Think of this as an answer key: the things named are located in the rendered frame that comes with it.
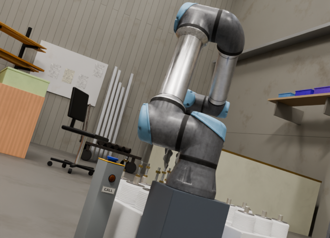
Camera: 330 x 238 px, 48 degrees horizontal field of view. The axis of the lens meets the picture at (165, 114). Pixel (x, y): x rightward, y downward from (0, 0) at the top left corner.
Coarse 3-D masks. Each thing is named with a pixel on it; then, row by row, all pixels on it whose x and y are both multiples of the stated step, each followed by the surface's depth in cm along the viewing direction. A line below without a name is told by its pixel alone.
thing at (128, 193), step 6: (126, 186) 140; (132, 186) 139; (138, 186) 140; (120, 192) 141; (126, 192) 139; (132, 192) 139; (120, 198) 140; (126, 198) 139; (132, 198) 139; (132, 204) 138
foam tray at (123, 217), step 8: (112, 208) 137; (120, 208) 133; (128, 208) 129; (112, 216) 135; (120, 216) 131; (128, 216) 128; (136, 216) 124; (112, 224) 134; (120, 224) 130; (128, 224) 126; (136, 224) 123; (112, 232) 132; (120, 232) 128; (128, 232) 125; (136, 232) 122
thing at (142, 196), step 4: (140, 192) 132; (144, 192) 130; (148, 192) 130; (140, 196) 131; (144, 196) 130; (136, 200) 133; (140, 200) 130; (144, 200) 130; (136, 204) 131; (140, 204) 130; (144, 204) 129; (136, 208) 131; (140, 208) 129
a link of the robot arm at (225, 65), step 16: (224, 16) 125; (224, 32) 126; (240, 32) 128; (224, 48) 131; (240, 48) 131; (224, 64) 137; (224, 80) 142; (224, 96) 149; (208, 112) 157; (224, 112) 155
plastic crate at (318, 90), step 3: (318, 87) 494; (321, 87) 489; (324, 87) 484; (327, 87) 480; (315, 90) 499; (318, 90) 493; (321, 90) 488; (324, 90) 483; (327, 90) 478; (315, 93) 497; (318, 93) 491
